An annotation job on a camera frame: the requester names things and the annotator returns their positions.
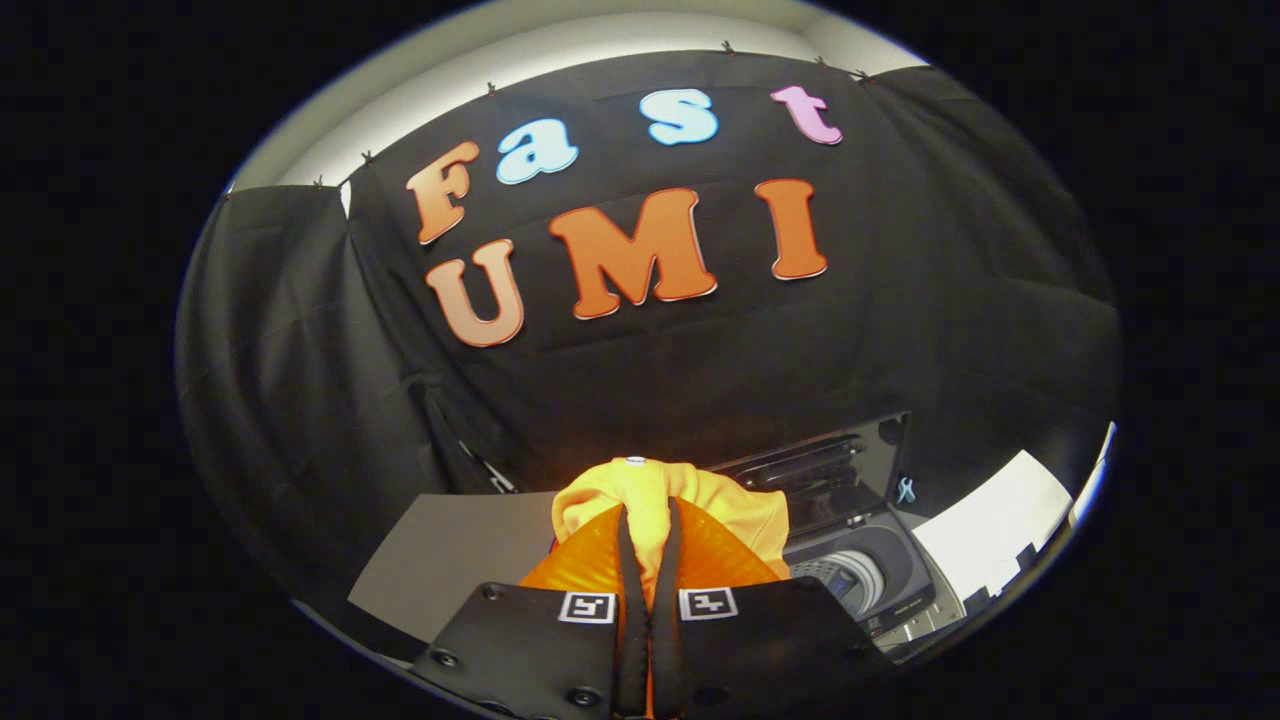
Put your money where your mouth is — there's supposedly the row of small backdrop clips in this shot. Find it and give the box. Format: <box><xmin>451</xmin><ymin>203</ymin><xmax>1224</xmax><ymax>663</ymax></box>
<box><xmin>312</xmin><ymin>40</ymin><xmax>873</xmax><ymax>191</ymax></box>

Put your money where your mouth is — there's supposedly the orange yellow garment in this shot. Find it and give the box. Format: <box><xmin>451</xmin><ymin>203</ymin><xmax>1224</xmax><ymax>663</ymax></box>
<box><xmin>550</xmin><ymin>457</ymin><xmax>793</xmax><ymax>613</ymax></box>

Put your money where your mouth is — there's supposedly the grey washing machine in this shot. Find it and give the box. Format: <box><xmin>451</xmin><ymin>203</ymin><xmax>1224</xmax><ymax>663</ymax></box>
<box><xmin>700</xmin><ymin>413</ymin><xmax>968</xmax><ymax>663</ymax></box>

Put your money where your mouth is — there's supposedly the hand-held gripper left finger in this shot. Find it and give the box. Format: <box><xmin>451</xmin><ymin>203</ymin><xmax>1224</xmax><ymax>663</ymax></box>
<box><xmin>412</xmin><ymin>503</ymin><xmax>651</xmax><ymax>720</ymax></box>

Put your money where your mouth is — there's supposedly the dark glass washing machine lid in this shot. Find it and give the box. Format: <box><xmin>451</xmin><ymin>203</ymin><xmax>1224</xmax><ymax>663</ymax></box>
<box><xmin>703</xmin><ymin>413</ymin><xmax>913</xmax><ymax>539</ymax></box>

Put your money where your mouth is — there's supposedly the grey flat platform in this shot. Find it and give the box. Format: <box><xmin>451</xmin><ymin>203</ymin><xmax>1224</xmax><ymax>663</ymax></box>
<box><xmin>348</xmin><ymin>490</ymin><xmax>563</xmax><ymax>643</ymax></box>

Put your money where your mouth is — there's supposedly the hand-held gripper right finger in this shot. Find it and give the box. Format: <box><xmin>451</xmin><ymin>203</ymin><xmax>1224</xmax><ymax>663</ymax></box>
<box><xmin>650</xmin><ymin>497</ymin><xmax>901</xmax><ymax>720</ymax></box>

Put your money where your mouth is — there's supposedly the thin silver rod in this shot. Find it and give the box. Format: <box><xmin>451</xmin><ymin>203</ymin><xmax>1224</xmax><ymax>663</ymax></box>
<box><xmin>455</xmin><ymin>438</ymin><xmax>519</xmax><ymax>496</ymax></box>

